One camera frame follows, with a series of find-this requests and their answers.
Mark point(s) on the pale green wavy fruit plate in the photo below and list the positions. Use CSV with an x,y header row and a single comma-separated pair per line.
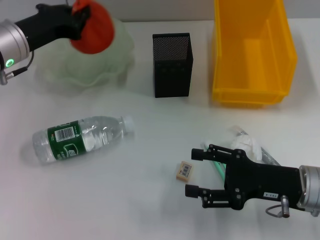
x,y
100,67

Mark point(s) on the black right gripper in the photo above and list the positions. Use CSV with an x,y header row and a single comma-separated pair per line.
x,y
262,182

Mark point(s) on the yellow plastic storage bin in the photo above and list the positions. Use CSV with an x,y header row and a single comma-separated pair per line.
x,y
252,62

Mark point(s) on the beige eraser with barcode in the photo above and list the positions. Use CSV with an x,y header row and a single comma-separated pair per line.
x,y
184,171

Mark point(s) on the red-orange bumpy orange fruit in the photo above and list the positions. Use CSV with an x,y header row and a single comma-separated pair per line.
x,y
97,32

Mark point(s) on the mint green utility knife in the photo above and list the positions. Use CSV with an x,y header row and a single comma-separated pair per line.
x,y
218,168

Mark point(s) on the clear green-label water bottle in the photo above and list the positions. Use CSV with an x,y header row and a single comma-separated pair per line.
x,y
75,140

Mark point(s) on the white paper ball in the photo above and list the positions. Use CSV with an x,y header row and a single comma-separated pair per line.
x,y
246,145

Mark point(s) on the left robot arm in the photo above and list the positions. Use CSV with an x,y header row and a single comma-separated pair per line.
x,y
12,47

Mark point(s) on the grey glitter pen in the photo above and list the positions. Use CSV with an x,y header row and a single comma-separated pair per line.
x,y
270,158

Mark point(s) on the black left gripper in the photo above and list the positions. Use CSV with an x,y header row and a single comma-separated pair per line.
x,y
47,25

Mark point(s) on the black mesh pen holder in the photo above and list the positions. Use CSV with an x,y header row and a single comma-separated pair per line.
x,y
172,75

